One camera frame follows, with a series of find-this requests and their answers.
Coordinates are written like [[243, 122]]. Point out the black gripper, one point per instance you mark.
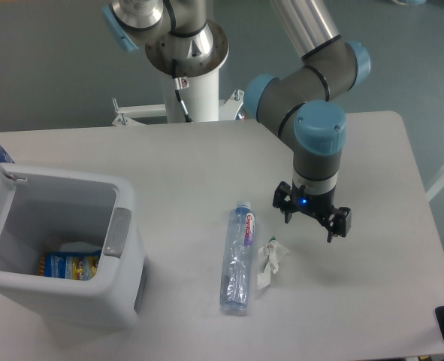
[[314, 199]]

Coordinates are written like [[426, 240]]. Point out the white paper wrapper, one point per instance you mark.
[[270, 255]]

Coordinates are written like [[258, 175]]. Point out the crushed clear plastic bottle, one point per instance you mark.
[[237, 260]]

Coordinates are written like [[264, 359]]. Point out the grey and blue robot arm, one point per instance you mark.
[[298, 109]]

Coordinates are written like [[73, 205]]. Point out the white plastic trash can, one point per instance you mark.
[[50, 210]]

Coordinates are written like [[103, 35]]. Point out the blue yellow snack packet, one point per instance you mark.
[[78, 266]]

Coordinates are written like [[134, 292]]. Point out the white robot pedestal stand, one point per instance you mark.
[[188, 69]]

